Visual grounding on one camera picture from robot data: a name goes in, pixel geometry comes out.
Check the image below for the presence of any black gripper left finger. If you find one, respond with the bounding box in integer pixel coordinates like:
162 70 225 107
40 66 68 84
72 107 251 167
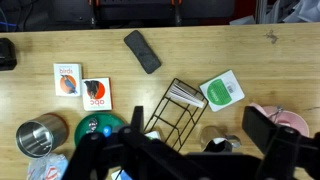
130 105 145 133

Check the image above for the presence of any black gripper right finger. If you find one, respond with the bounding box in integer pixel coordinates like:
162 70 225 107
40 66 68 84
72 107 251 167
241 105 280 155

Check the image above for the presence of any green round plate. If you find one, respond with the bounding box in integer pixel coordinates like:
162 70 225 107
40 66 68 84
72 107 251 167
73 112 127 148

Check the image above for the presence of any silver steel pot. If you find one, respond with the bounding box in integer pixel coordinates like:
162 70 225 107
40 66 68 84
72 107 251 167
15 113 70 159

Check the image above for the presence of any metal whisk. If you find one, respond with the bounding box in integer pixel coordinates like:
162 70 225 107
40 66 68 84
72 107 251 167
266 105 285 123

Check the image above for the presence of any white green board book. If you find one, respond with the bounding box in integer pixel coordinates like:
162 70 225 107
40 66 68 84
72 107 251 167
144 130 162 141

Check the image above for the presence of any pink plastic cup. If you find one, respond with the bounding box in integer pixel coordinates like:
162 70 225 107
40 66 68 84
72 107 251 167
248 102 311 138

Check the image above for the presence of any white book green circle cover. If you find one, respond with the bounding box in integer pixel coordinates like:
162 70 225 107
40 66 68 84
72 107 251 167
199 69 246 113

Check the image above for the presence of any white blue board book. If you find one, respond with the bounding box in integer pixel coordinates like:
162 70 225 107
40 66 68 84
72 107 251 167
110 169 133 180

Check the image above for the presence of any white birds board book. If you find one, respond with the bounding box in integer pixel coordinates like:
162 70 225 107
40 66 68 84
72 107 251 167
53 63 83 98

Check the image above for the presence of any clear plastic snack bag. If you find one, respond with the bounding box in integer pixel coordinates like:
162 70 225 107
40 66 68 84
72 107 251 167
26 153 70 180

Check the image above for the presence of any black cart with orange trim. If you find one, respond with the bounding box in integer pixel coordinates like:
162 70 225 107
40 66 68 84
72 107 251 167
49 0 236 28

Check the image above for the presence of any white cloth pile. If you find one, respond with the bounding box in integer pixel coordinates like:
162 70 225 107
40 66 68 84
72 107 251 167
229 0 320 25

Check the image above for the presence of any black wire rack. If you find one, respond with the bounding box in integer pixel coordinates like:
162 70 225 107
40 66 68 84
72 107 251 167
143 77 210 153

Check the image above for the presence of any black camera clamp mount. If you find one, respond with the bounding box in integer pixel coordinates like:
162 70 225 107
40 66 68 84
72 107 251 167
0 37 18 72

